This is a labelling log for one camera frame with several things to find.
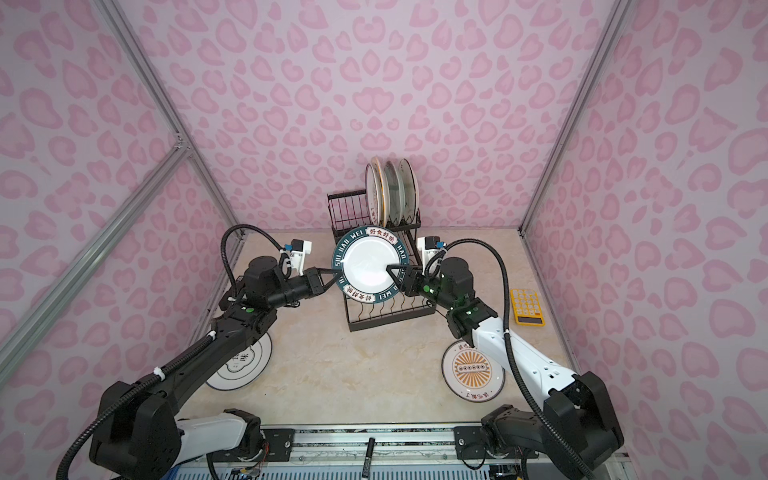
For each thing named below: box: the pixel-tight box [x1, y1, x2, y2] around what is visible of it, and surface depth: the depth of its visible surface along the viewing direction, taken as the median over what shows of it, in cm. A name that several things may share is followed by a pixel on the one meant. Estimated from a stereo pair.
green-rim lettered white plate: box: [332, 225, 410, 304], surface depth 78 cm
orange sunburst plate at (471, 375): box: [442, 340, 506, 403], surface depth 86 cm
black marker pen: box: [362, 437, 375, 479], surface depth 73 cm
